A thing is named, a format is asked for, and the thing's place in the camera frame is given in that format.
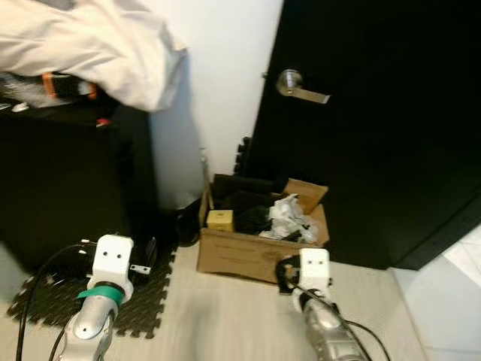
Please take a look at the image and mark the black foam floor mat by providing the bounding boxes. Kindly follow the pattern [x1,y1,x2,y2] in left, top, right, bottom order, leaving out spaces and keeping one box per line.
[8,241,177,339]

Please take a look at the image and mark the open cardboard box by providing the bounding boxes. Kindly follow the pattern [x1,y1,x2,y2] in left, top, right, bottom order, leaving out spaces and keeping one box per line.
[197,174,331,285]

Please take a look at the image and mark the crumpled white plastic bag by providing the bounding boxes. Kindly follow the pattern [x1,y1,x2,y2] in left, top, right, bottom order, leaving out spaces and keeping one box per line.
[259,194,320,243]

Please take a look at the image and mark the small yellow box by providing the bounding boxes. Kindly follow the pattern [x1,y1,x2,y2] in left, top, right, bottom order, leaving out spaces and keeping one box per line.
[207,211,235,232]

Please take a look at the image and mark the black item in carton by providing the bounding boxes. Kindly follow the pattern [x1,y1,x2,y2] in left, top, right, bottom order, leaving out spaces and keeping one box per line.
[213,174,275,232]

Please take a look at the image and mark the black cabinet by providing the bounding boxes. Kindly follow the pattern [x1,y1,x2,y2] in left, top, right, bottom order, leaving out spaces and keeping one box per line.
[0,71,159,275]

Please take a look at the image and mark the black foam puzzle tile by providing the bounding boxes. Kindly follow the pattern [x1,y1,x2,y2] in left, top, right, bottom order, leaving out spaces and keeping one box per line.
[234,135,253,178]

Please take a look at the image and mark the black door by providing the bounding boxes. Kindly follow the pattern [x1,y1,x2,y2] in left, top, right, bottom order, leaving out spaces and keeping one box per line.
[240,0,481,270]

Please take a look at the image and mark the black device orange bands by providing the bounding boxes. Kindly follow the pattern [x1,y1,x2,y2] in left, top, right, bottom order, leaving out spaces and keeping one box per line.
[0,71,100,111]

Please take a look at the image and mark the white cloth garment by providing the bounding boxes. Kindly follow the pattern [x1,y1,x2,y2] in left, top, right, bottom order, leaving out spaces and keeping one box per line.
[0,0,189,114]

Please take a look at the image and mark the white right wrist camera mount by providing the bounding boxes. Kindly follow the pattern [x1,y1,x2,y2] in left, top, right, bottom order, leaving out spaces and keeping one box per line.
[299,248,332,291]

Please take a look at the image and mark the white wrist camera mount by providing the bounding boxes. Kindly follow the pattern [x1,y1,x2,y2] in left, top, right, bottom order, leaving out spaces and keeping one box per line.
[92,235,135,290]
[299,248,332,291]

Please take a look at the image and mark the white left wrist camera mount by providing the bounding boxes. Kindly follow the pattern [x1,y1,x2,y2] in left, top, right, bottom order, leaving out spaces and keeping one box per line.
[92,235,135,290]

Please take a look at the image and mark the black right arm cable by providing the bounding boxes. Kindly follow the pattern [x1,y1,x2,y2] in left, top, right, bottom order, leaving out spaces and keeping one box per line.
[274,256,392,361]

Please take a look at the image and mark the silver door lever handle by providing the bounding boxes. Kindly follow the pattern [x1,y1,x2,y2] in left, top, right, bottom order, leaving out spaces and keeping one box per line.
[275,69,331,105]

